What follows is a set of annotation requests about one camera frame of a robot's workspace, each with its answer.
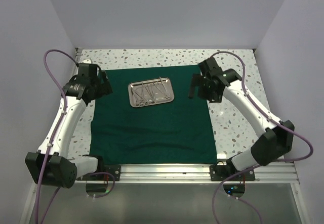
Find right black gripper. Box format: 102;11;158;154
189;73;222;103

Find green surgical cloth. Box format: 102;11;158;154
90;66;217;165

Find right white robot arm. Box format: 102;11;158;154
188;58;295;180

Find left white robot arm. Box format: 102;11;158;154
25;60;112;189

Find steel surgical scissors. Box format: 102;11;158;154
132;83;151;107

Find steel needle holder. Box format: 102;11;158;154
159;77;170;99

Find stainless steel instrument tray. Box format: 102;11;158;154
128;77;175;108

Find steel forceps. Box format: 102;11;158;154
150;82;157;103

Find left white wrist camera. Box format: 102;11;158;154
80;59;93;64

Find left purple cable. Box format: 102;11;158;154
27;49;116;224

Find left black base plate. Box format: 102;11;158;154
77;165;121;181

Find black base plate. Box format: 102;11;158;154
77;165;121;181
209;164;256;182

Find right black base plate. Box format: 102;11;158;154
209;164;256;182

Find aluminium mounting rail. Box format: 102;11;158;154
74;163;299;184

